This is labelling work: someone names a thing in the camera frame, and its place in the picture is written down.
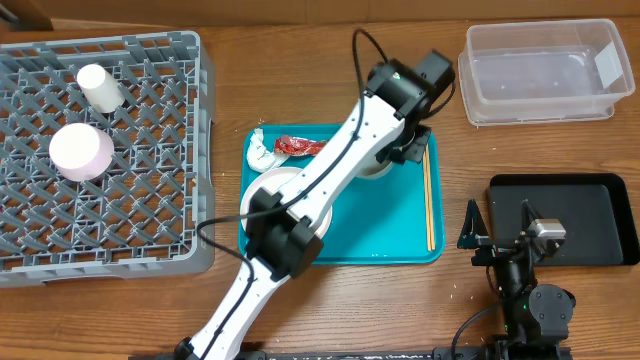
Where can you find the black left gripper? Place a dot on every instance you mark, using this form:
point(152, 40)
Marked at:
point(417, 140)

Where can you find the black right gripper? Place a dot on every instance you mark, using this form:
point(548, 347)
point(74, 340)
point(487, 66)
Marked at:
point(472, 231)

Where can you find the grey small saucer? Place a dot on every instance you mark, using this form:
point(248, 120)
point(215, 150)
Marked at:
point(375, 170)

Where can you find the cream cup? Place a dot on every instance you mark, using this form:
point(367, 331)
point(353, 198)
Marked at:
point(100, 88)

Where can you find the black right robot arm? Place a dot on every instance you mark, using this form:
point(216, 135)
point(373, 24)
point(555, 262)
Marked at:
point(536, 316)

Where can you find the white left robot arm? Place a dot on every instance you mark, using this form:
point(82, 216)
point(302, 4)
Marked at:
point(384, 128)

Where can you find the grey dishwasher rack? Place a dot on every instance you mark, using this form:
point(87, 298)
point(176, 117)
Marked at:
point(138, 218)

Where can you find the right wooden chopstick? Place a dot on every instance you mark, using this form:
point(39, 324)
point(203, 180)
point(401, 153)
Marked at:
point(430, 200)

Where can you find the teal plastic tray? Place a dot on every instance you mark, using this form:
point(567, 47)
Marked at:
point(383, 221)

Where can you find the black plastic tray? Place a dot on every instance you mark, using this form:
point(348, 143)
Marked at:
point(594, 209)

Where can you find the red snack wrapper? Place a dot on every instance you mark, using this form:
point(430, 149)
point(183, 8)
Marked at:
point(297, 146)

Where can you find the large white plate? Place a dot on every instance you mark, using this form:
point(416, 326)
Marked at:
point(271, 181)

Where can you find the clear plastic container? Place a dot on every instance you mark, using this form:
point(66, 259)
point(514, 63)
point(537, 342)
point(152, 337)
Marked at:
point(543, 72)

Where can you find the crumpled white napkin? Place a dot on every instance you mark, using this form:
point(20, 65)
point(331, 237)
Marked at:
point(259, 158)

